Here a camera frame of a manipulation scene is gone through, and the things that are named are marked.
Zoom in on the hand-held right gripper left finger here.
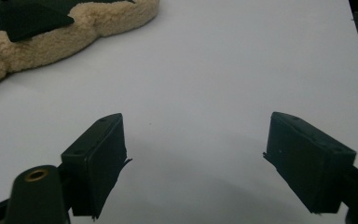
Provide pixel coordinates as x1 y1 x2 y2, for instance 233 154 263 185
61 112 133 220

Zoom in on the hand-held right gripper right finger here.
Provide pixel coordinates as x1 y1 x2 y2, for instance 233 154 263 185
263 111 357 215

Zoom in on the long tan bread loaf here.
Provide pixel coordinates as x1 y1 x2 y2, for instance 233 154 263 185
0 0 160 91

